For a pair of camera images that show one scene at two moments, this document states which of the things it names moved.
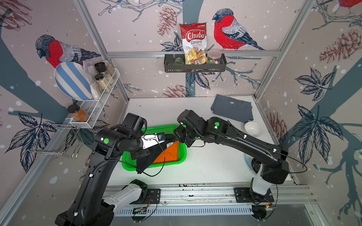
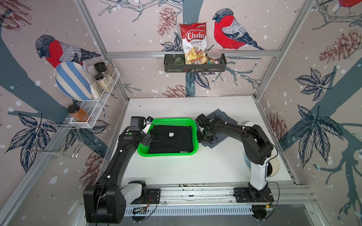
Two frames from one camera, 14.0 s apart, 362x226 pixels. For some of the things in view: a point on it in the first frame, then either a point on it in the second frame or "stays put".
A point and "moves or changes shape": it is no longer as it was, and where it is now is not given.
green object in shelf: x=178 y=61 stays put
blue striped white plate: x=71 y=79 stays put
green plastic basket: x=128 y=164 → x=143 y=149
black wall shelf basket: x=176 y=62 stays put
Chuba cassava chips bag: x=194 y=43 stays put
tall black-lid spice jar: x=101 y=68 stays put
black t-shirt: x=143 y=163 moves or changes shape
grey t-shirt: x=240 y=109 → x=221 y=138
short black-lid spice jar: x=102 y=82 stays put
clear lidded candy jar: x=214 y=56 stays put
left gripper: x=139 y=152 → x=147 y=139
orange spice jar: x=77 y=114 stays put
